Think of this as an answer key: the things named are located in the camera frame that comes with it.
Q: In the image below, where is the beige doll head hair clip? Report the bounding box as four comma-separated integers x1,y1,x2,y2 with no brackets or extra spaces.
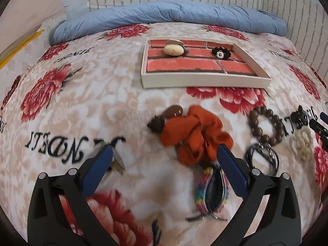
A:
163,40,189,56

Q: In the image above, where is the black cord bracelet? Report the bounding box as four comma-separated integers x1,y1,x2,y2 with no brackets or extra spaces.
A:
245,143,280,175

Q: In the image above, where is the black flower hair tie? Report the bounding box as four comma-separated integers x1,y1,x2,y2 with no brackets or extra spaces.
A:
212,47,230,58

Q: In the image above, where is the clear plastic sheet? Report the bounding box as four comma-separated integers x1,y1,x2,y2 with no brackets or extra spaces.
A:
60,0,91,21

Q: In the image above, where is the brown glossy hair clip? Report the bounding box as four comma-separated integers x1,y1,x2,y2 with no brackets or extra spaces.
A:
160,105,184,120

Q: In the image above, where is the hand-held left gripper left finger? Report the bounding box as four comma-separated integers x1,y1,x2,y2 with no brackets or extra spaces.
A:
27,145,121,246

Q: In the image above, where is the wooden bead bracelet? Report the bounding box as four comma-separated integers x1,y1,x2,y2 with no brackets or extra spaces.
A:
248,106,286,145

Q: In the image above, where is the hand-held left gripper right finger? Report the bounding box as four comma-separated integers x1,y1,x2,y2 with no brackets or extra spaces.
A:
216,143,303,246

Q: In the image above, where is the orange scrunchie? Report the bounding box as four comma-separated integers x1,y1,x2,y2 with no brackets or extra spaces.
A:
159,105,233,166

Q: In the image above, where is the pink pillow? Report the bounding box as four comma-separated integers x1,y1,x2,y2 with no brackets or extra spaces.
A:
261,32,296,50

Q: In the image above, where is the silver hair clip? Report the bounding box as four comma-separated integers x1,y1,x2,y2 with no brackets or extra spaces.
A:
111,149,126,173

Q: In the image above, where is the white tray with brick lining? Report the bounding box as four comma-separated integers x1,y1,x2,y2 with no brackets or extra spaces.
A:
140,36,272,90

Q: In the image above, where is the black bow hair tie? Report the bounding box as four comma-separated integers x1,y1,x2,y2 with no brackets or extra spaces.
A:
291,105,309,130

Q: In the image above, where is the yellow-edged board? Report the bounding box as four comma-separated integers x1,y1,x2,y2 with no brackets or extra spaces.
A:
0,24,46,69

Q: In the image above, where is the floral printed blanket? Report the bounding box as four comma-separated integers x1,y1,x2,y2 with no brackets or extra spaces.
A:
0,22,328,246

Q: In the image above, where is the cream braided hair tie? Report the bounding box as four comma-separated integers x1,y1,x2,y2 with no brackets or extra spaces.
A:
293,128,314,161

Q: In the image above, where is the blue quilt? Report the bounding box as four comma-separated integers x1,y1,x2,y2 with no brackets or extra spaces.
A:
49,1,288,46

